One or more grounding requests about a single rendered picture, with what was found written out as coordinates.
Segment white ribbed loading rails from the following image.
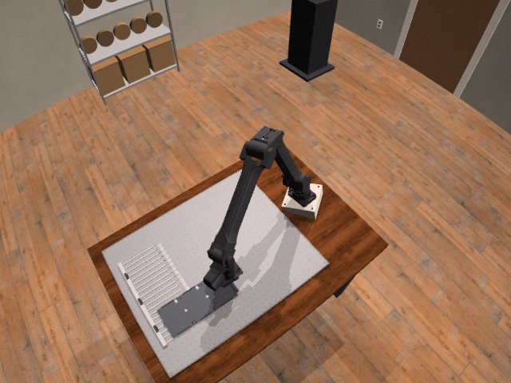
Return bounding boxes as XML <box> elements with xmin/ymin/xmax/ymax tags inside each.
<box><xmin>118</xmin><ymin>245</ymin><xmax>184</xmax><ymax>347</ymax></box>

